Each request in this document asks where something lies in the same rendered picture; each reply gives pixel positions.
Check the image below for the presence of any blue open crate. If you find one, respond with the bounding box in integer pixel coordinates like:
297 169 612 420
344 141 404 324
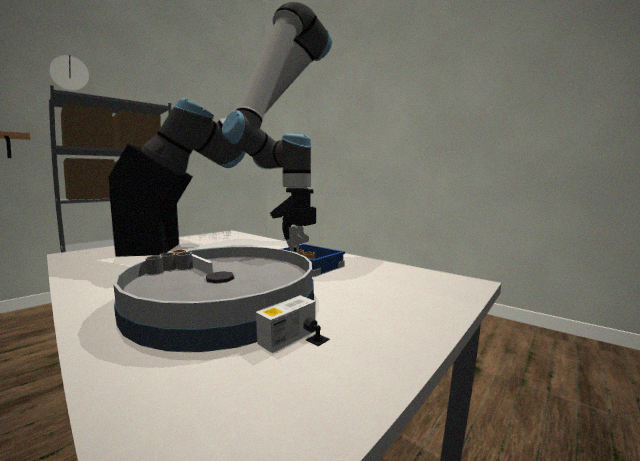
298 244 345 277

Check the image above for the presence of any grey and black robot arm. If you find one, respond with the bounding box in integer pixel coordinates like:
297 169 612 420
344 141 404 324
141 2 332 189

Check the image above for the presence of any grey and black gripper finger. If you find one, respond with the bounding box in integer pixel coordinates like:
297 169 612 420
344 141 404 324
293 225 309 252
282 215 303 252

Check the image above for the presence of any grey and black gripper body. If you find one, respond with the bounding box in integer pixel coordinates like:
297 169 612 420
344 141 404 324
283 188 316 226

